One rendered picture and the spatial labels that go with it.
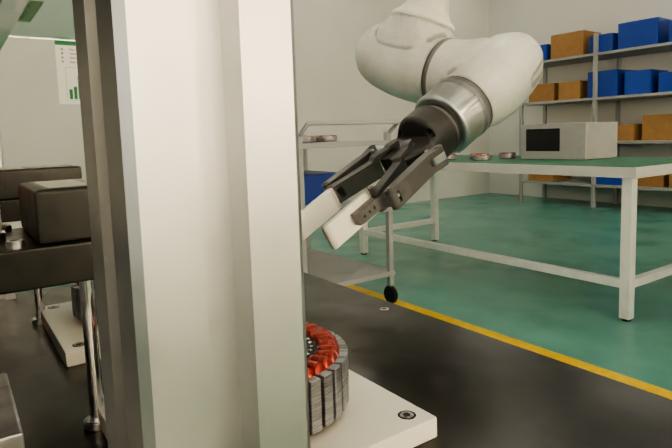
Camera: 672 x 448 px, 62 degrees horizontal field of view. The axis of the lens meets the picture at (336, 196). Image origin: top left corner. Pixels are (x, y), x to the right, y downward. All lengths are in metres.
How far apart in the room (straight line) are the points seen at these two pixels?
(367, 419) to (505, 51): 0.58
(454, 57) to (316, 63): 5.98
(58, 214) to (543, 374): 0.32
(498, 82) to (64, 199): 0.61
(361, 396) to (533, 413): 0.10
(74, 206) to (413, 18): 0.68
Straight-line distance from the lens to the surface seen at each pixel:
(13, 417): 0.29
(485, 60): 0.78
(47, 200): 0.26
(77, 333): 0.52
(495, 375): 0.42
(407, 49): 0.85
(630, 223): 2.98
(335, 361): 0.32
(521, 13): 8.56
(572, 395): 0.41
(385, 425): 0.33
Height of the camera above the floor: 0.94
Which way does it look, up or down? 6 degrees down
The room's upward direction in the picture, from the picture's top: 2 degrees counter-clockwise
